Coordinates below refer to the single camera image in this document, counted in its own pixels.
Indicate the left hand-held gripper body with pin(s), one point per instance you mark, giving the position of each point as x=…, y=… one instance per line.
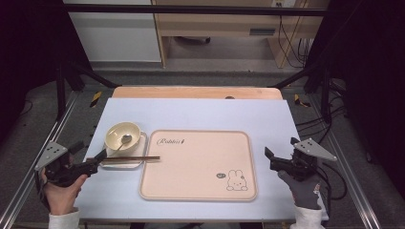
x=52, y=154

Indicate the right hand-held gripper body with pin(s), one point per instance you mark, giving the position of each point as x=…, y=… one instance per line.
x=310, y=151

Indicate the brown chopstick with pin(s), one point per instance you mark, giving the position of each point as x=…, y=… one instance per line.
x=133, y=157

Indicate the metal spoon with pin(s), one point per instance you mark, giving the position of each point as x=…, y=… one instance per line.
x=126, y=138

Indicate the cream bowl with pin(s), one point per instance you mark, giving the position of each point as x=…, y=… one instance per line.
x=119, y=130

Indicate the small white tray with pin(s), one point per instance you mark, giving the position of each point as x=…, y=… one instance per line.
x=140, y=154

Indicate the large beige tray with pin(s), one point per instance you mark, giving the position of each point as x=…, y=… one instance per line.
x=197, y=165

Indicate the person's right hand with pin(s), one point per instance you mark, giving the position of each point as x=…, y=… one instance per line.
x=304, y=192

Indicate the person's left hand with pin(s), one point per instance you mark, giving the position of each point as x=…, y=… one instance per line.
x=62, y=197

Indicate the black and yellow tape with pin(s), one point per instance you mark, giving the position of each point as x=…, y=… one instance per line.
x=95, y=99
x=299, y=100

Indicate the black stand leg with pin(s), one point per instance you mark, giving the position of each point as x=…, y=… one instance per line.
x=318, y=76
x=68, y=76

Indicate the white cabinet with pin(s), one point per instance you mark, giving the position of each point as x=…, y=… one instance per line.
x=114, y=38

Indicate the wooden desk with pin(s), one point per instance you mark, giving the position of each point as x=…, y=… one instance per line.
x=219, y=22

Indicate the aluminium rail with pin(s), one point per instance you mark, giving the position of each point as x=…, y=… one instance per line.
x=347, y=165
x=41, y=152

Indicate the white wall socket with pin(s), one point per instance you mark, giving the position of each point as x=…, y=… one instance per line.
x=283, y=3

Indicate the black horizontal frame bar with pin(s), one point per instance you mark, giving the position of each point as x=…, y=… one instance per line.
x=191, y=10

